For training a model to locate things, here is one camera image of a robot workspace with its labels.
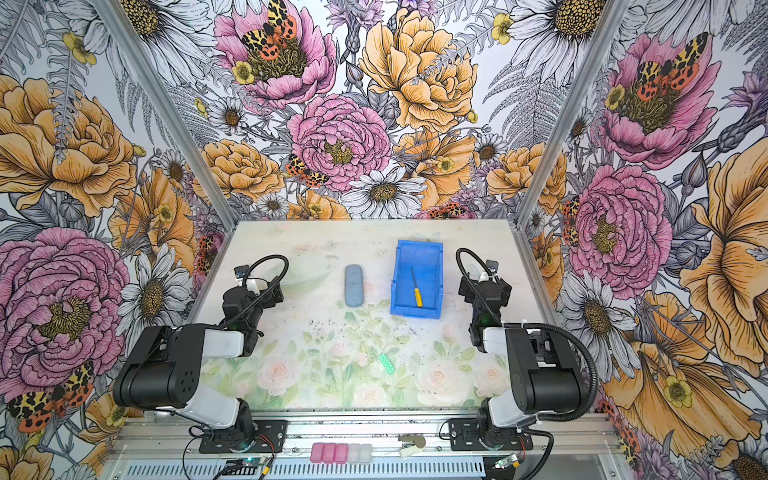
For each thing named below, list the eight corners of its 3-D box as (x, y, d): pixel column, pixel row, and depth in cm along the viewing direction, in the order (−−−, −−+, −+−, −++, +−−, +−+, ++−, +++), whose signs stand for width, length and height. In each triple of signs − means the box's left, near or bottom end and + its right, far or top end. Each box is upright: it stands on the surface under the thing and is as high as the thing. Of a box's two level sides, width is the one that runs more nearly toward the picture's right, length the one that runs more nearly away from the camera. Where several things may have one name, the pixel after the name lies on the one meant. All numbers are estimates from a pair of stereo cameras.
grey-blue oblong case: (342, 306, 100) (341, 301, 97) (346, 270, 109) (345, 264, 107) (363, 306, 100) (362, 301, 97) (365, 270, 109) (365, 264, 107)
